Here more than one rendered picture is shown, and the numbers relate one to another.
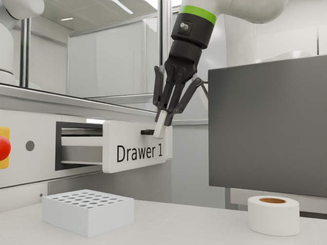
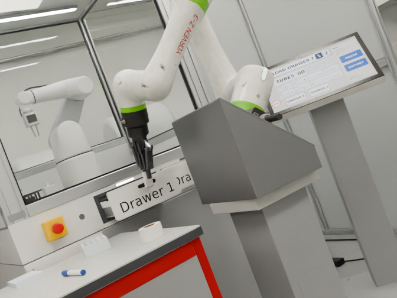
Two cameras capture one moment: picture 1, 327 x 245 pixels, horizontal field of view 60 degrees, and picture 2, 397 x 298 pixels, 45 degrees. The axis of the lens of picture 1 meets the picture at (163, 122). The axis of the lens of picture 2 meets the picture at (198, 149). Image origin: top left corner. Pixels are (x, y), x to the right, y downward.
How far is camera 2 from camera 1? 1.29 m
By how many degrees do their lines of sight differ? 32
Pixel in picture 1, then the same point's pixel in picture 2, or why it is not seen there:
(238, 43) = (208, 73)
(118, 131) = (117, 194)
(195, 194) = not seen: hidden behind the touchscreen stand
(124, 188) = (173, 216)
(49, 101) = (83, 188)
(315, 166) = (230, 181)
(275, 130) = (209, 160)
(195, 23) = (127, 117)
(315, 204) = (241, 206)
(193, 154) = not seen: hidden behind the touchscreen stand
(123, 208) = (101, 243)
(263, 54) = not seen: outside the picture
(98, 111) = (124, 173)
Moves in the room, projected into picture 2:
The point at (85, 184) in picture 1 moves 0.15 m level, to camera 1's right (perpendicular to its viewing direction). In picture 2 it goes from (132, 224) to (159, 216)
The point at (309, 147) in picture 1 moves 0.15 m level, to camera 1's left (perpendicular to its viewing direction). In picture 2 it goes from (224, 169) to (187, 181)
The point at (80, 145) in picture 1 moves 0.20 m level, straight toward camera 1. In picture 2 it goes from (107, 206) to (82, 220)
